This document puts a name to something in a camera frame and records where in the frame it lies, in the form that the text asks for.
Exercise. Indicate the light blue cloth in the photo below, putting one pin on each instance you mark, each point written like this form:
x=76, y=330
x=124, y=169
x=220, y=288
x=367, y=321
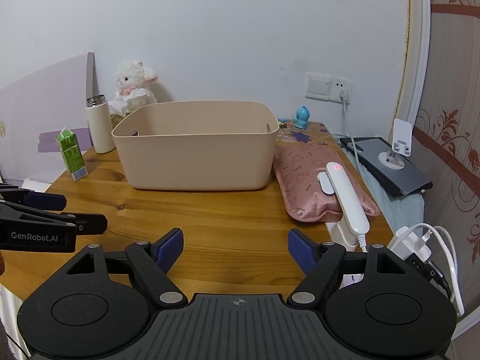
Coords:
x=397, y=211

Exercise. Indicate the white thermos bottle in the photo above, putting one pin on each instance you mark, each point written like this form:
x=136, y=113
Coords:
x=99, y=123

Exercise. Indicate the dark grey tablet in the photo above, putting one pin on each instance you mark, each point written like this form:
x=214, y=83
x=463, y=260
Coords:
x=397, y=175

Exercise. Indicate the lilac headboard panel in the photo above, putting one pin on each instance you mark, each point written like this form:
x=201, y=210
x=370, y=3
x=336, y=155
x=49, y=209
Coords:
x=35, y=108

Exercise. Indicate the pink hot water bag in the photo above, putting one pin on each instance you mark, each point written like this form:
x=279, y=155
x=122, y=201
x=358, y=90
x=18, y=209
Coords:
x=296, y=168

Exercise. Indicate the white charger handle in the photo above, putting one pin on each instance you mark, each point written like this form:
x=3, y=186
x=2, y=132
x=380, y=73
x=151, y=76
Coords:
x=351, y=230

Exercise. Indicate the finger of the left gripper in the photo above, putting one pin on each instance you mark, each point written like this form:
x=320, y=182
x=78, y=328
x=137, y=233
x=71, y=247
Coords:
x=21, y=218
x=28, y=197

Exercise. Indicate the white phone stand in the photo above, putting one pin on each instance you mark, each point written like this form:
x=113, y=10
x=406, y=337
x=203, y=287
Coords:
x=401, y=146

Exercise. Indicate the beige plastic storage basket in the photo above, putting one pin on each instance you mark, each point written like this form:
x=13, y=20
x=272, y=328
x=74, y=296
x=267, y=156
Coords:
x=197, y=145

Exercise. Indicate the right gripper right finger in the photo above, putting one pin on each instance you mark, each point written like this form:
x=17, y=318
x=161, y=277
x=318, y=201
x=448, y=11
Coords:
x=372, y=303

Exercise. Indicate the green drink carton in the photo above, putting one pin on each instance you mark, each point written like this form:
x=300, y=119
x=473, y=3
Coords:
x=72, y=156

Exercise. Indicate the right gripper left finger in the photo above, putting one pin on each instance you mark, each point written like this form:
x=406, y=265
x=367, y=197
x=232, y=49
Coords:
x=99, y=302

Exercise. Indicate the white plush lamb toy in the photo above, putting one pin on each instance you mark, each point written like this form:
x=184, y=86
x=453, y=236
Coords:
x=133, y=82

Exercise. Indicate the blue cartoon figurine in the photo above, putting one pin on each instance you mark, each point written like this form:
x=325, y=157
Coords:
x=301, y=117

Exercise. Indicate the white wall switch socket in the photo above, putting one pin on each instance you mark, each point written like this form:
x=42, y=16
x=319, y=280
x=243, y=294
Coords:
x=327, y=88

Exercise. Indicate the white power adapter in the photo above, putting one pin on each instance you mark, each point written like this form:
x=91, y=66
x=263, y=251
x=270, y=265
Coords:
x=410, y=244

